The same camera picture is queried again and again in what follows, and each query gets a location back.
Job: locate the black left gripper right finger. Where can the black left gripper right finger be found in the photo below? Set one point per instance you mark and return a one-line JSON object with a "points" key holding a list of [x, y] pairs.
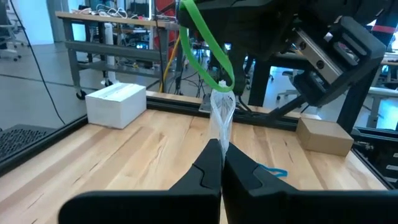
{"points": [[280, 205]]}

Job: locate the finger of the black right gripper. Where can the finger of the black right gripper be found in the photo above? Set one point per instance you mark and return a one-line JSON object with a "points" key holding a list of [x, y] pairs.
{"points": [[242, 9], [264, 40]]}

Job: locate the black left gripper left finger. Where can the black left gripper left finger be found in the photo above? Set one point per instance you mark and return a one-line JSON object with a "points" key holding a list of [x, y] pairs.
{"points": [[186, 199]]}

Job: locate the green rubber band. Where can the green rubber band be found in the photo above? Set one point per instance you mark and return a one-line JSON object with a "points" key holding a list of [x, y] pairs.
{"points": [[207, 31]]}

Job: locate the clear plastic zip bag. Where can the clear plastic zip bag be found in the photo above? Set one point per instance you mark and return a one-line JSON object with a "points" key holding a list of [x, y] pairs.
{"points": [[222, 118]]}

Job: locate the blue rubber band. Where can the blue rubber band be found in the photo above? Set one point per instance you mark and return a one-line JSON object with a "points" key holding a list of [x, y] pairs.
{"points": [[281, 172]]}

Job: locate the brown cardboard box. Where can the brown cardboard box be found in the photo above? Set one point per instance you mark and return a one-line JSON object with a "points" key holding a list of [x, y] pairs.
{"points": [[323, 137]]}

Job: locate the white cardboard box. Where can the white cardboard box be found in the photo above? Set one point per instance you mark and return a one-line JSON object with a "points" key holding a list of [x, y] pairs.
{"points": [[115, 105]]}

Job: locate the white pole stand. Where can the white pole stand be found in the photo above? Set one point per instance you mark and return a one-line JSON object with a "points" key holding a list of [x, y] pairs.
{"points": [[110, 56]]}

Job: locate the black perforated mat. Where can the black perforated mat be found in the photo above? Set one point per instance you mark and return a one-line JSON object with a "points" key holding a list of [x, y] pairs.
{"points": [[18, 140]]}

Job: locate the dark office chair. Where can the dark office chair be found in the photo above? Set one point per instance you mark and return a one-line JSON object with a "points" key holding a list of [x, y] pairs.
{"points": [[6, 31]]}

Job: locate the grey metal bracket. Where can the grey metal bracket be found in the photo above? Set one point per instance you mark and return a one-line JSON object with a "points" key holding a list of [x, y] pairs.
{"points": [[206, 104]]}

